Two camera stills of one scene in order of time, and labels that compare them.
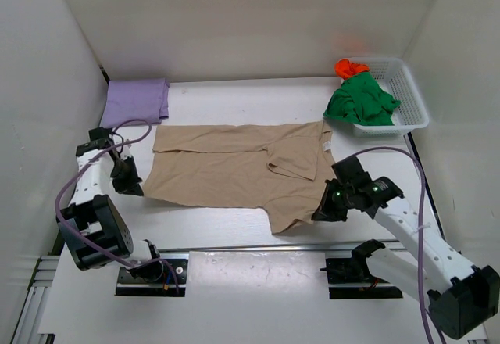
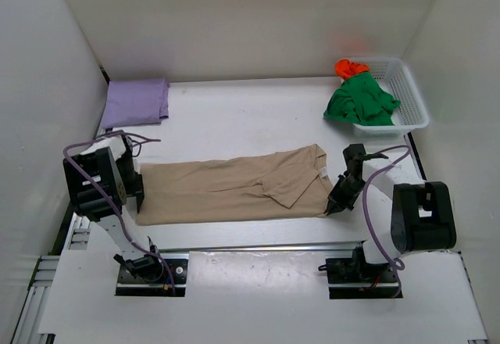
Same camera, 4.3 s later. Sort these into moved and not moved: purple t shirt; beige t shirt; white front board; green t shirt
Moved: beige t shirt
Not moved: purple t shirt; green t shirt; white front board
